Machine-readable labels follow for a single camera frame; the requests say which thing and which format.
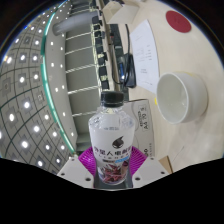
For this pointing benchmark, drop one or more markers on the row of black office chairs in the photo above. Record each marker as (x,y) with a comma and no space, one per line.
(100,50)

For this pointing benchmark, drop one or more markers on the white paper carton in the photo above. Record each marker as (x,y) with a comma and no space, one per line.
(143,126)

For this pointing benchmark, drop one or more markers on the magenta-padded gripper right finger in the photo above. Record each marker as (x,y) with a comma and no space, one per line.
(150,170)

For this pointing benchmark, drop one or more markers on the group of ceiling lights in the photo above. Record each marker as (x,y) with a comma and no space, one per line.
(25,105)

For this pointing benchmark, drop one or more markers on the flat round red coaster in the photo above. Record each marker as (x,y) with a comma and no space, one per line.
(178,21)

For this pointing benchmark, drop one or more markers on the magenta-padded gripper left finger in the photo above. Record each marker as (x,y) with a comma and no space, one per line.
(73,170)

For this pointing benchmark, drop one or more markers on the white printed paper sheet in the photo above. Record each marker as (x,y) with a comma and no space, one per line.
(145,53)

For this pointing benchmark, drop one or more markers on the clear black-capped drink bottle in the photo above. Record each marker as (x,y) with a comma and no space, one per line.
(111,140)

